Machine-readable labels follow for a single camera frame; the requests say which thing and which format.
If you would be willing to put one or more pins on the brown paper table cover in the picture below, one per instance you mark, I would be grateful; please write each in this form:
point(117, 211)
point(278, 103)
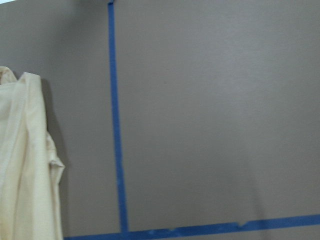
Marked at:
point(211, 130)

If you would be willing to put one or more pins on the cream long-sleeve graphic shirt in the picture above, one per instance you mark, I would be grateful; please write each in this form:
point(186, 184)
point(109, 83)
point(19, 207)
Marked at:
point(30, 169)

